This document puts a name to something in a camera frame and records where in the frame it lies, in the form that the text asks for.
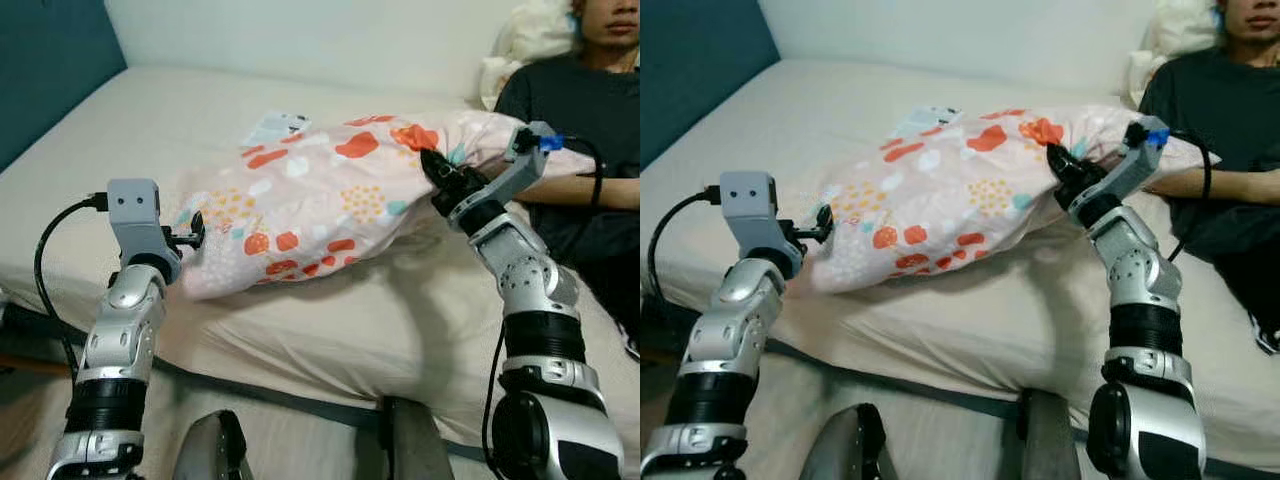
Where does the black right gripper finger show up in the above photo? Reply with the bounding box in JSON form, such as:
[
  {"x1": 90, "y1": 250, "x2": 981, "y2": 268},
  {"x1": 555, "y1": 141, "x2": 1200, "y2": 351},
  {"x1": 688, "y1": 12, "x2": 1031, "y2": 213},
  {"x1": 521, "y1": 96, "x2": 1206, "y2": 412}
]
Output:
[
  {"x1": 419, "y1": 147, "x2": 459, "y2": 189},
  {"x1": 1045, "y1": 142, "x2": 1079, "y2": 183}
]

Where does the pink floral pillow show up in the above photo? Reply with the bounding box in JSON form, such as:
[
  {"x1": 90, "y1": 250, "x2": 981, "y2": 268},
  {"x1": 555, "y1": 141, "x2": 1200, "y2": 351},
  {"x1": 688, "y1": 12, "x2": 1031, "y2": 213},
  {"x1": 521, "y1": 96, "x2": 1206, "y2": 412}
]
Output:
[
  {"x1": 175, "y1": 110, "x2": 597, "y2": 302},
  {"x1": 808, "y1": 104, "x2": 1219, "y2": 297}
]

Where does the white fluffy pillow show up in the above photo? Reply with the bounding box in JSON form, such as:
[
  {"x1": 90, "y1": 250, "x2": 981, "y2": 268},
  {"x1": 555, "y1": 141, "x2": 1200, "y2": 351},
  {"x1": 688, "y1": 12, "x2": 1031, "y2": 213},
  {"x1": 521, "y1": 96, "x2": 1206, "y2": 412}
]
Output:
[
  {"x1": 1127, "y1": 0, "x2": 1227, "y2": 107},
  {"x1": 477, "y1": 0, "x2": 583, "y2": 111}
]

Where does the person in dark shirt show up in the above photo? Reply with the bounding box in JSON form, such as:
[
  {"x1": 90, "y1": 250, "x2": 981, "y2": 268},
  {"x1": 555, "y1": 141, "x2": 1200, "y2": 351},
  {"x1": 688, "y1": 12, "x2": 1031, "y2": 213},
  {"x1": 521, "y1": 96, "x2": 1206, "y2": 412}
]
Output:
[
  {"x1": 494, "y1": 0, "x2": 641, "y2": 361},
  {"x1": 1139, "y1": 0, "x2": 1280, "y2": 357}
]

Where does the white bed mattress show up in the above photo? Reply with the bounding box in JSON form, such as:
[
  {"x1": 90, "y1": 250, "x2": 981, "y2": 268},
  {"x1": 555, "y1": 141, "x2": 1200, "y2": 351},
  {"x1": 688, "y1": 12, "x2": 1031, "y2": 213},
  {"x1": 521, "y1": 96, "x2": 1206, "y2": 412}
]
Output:
[
  {"x1": 640, "y1": 57, "x2": 1280, "y2": 471},
  {"x1": 0, "y1": 64, "x2": 641, "y2": 453}
]

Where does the blue padded headboard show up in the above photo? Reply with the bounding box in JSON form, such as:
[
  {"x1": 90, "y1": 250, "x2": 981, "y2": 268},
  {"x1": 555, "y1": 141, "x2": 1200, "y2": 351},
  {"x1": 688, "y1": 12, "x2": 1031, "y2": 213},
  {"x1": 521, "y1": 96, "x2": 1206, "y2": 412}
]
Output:
[
  {"x1": 0, "y1": 0, "x2": 130, "y2": 173},
  {"x1": 640, "y1": 0, "x2": 782, "y2": 171}
]

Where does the grey right robot leg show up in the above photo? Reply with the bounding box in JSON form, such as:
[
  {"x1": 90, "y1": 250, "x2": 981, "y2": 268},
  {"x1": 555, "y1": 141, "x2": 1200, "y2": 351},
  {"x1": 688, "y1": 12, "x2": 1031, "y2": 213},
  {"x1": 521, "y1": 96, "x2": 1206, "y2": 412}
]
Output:
[
  {"x1": 380, "y1": 396, "x2": 457, "y2": 480},
  {"x1": 1017, "y1": 388, "x2": 1088, "y2": 480}
]

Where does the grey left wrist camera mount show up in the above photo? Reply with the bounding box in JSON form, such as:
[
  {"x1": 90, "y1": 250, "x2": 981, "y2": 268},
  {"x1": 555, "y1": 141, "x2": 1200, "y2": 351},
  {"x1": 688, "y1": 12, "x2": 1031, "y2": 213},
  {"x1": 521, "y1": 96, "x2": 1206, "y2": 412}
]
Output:
[
  {"x1": 106, "y1": 178, "x2": 184, "y2": 271},
  {"x1": 719, "y1": 170, "x2": 807, "y2": 263}
]

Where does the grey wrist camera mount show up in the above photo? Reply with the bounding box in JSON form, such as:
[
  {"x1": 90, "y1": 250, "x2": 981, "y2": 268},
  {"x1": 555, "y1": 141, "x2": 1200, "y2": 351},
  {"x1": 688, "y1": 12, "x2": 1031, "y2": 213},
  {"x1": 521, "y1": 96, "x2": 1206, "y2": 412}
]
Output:
[
  {"x1": 1098, "y1": 118, "x2": 1171, "y2": 201},
  {"x1": 106, "y1": 178, "x2": 184, "y2": 271},
  {"x1": 478, "y1": 120, "x2": 567, "y2": 208},
  {"x1": 719, "y1": 170, "x2": 807, "y2": 263}
]

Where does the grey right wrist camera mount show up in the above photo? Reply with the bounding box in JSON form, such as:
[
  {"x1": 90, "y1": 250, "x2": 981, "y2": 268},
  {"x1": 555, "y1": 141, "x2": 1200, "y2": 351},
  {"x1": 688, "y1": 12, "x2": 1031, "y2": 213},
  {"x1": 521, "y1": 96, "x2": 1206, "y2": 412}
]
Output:
[
  {"x1": 1098, "y1": 118, "x2": 1171, "y2": 201},
  {"x1": 478, "y1": 120, "x2": 567, "y2": 208}
]

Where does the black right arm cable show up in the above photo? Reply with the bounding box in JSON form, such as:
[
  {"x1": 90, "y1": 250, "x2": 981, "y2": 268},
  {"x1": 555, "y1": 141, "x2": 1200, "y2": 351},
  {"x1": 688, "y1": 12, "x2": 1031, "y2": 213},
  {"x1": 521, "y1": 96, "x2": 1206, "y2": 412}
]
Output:
[
  {"x1": 1146, "y1": 127, "x2": 1213, "y2": 263},
  {"x1": 538, "y1": 133, "x2": 607, "y2": 256}
]

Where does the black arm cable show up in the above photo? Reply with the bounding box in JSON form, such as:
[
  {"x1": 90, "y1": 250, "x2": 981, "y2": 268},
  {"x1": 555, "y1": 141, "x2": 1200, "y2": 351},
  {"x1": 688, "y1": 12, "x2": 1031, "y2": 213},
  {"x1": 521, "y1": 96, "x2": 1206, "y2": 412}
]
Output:
[
  {"x1": 1146, "y1": 127, "x2": 1213, "y2": 263},
  {"x1": 647, "y1": 185, "x2": 723, "y2": 301},
  {"x1": 33, "y1": 194, "x2": 109, "y2": 383},
  {"x1": 538, "y1": 133, "x2": 607, "y2": 256}
]

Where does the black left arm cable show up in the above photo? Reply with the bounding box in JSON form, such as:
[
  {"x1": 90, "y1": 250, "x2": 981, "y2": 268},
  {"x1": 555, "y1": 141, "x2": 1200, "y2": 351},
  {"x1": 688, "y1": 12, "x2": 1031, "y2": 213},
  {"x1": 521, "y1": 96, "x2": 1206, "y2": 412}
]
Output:
[
  {"x1": 647, "y1": 185, "x2": 723, "y2": 301},
  {"x1": 33, "y1": 194, "x2": 109, "y2": 383}
]

